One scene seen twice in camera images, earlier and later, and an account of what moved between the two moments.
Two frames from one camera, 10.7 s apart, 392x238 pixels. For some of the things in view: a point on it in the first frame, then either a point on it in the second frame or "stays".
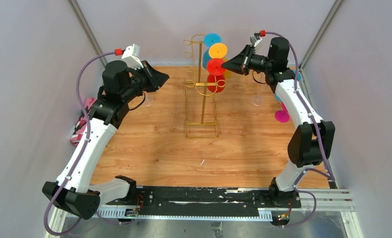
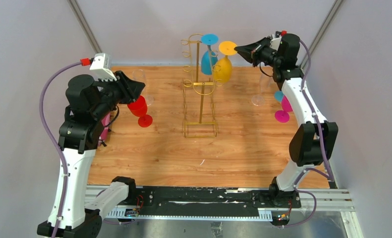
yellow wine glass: (218, 50) to (222, 68)
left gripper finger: (157, 79) to (133, 89)
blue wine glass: (209, 39) stays
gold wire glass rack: (201, 116) stays
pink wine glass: (282, 116) stays
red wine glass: (216, 79) to (139, 108)
